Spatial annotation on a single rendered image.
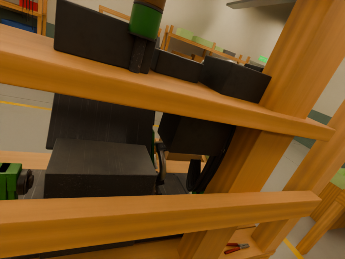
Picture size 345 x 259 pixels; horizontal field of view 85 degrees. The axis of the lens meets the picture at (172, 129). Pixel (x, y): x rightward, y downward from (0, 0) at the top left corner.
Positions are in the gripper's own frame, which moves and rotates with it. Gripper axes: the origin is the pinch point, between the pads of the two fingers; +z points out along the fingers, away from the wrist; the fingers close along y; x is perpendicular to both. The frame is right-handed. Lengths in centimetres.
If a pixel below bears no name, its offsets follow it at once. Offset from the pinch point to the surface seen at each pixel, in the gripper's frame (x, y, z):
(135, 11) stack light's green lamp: -11, 56, 15
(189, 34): -380, -322, -235
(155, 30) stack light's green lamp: -9, 54, 12
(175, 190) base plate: 20.0, -29.8, -11.3
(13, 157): -12, -31, 66
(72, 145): -2.2, 14.3, 32.1
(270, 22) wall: -451, -317, -569
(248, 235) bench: 49, -16, -41
